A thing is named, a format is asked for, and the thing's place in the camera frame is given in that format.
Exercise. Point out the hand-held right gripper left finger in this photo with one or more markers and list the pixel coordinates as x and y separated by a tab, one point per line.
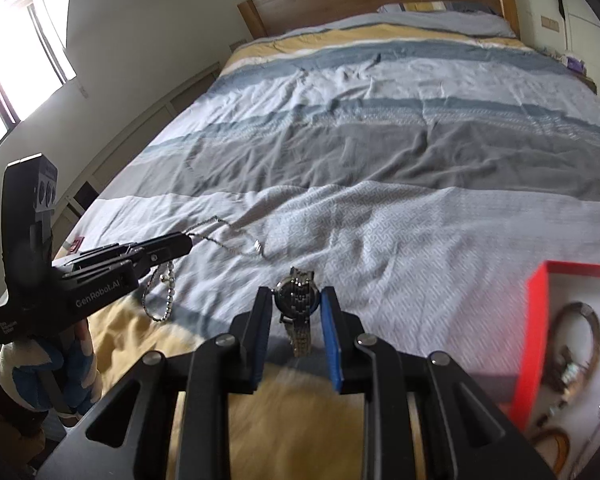
260	340

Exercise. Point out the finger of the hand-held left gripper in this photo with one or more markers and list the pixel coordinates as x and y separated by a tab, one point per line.
142	264
172	244

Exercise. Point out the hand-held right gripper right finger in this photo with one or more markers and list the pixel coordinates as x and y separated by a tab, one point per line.
330	340

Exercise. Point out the red jewelry box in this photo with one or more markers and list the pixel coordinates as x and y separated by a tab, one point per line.
530	340

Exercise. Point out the dark translucent bangle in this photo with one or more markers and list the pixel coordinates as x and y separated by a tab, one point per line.
596	325

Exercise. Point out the striped duvet bed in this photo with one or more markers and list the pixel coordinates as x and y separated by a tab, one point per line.
380	160

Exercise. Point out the window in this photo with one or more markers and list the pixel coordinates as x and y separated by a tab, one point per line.
15	60

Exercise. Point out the orange bangle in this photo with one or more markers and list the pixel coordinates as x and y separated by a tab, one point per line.
555	434

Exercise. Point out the grey pillow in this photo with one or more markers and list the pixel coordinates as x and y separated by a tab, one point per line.
455	22

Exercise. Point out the purple items on nightstand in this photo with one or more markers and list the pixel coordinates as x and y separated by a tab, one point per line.
574	64

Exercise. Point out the wall switch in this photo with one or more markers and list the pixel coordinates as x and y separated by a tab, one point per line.
548	21

